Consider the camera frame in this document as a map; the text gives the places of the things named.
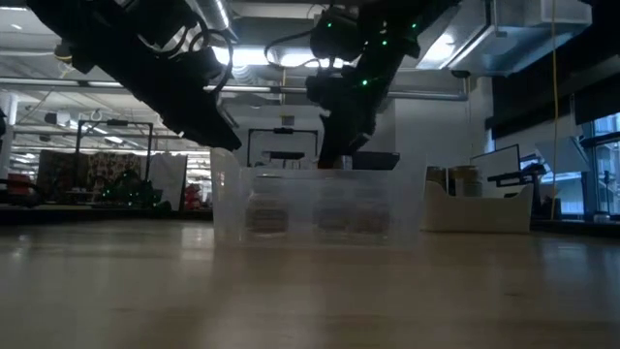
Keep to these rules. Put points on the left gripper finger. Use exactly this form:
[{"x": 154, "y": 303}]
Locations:
[{"x": 208, "y": 128}]

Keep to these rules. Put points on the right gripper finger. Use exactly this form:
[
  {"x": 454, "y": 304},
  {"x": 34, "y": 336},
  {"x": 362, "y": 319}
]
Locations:
[{"x": 341, "y": 145}]

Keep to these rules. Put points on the small glass spice jar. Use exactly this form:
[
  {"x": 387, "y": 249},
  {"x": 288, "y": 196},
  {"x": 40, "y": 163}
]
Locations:
[{"x": 334, "y": 218}]

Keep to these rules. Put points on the clear plastic bin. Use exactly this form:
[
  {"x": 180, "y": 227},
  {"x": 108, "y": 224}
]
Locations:
[{"x": 300, "y": 213}]

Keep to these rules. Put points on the wide-lid glass spice jar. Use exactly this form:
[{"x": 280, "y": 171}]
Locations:
[{"x": 370, "y": 220}]

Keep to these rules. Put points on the cork-stoppered glass spice jar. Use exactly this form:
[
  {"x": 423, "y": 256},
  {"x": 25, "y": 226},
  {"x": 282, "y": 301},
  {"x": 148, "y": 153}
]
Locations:
[{"x": 266, "y": 218}]

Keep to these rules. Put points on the jars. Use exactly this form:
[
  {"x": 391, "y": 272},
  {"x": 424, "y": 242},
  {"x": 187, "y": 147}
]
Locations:
[{"x": 465, "y": 181}]

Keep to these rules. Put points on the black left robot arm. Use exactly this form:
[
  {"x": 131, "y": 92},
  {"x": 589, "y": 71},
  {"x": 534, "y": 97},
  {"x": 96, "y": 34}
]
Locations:
[{"x": 97, "y": 19}]

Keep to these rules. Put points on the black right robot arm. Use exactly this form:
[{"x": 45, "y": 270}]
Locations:
[{"x": 402, "y": 19}]

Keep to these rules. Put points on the black box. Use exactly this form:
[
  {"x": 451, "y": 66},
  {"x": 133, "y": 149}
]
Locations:
[{"x": 378, "y": 161}]

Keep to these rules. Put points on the white hanging cloth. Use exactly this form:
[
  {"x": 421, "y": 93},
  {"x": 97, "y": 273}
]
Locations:
[{"x": 169, "y": 184}]

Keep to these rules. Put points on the ceiling light panel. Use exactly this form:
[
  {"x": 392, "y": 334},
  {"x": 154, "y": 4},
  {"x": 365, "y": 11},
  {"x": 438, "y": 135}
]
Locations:
[
  {"x": 247, "y": 57},
  {"x": 295, "y": 59}
]

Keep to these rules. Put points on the horizontal ceiling pipe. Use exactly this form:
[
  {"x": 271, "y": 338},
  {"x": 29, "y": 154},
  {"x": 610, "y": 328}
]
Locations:
[{"x": 436, "y": 94}]

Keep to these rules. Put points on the dark machine with green lights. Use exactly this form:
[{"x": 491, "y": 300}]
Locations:
[{"x": 131, "y": 194}]

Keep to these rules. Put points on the black yellow ceiling reel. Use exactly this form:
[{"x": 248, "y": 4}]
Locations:
[{"x": 63, "y": 53}]

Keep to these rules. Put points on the patterned partition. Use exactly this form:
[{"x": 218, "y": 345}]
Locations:
[{"x": 63, "y": 169}]

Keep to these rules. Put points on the white plastic bin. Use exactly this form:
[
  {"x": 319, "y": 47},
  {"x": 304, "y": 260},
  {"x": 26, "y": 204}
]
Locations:
[{"x": 477, "y": 215}]

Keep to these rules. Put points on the white board panel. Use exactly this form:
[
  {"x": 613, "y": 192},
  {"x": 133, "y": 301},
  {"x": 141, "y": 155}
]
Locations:
[{"x": 494, "y": 167}]

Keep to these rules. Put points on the white column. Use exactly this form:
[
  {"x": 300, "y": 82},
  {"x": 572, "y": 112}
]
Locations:
[{"x": 10, "y": 136}]

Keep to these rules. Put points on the black window blind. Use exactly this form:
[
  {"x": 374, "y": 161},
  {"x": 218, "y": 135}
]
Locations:
[{"x": 533, "y": 111}]

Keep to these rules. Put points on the red object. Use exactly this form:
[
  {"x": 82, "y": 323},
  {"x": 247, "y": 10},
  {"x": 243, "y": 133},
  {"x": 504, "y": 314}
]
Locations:
[{"x": 19, "y": 184}]

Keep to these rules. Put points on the white angled panel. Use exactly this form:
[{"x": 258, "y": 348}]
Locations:
[{"x": 562, "y": 155}]

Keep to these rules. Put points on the window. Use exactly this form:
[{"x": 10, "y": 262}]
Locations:
[{"x": 605, "y": 169}]

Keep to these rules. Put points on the black rectangular frame rig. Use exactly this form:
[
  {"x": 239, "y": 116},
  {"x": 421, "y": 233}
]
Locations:
[{"x": 283, "y": 130}]

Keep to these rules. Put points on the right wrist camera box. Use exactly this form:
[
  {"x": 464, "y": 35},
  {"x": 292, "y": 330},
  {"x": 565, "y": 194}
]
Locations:
[{"x": 336, "y": 36}]

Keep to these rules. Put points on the rectangular silver air duct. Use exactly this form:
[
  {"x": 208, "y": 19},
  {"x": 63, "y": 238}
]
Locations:
[{"x": 508, "y": 43}]

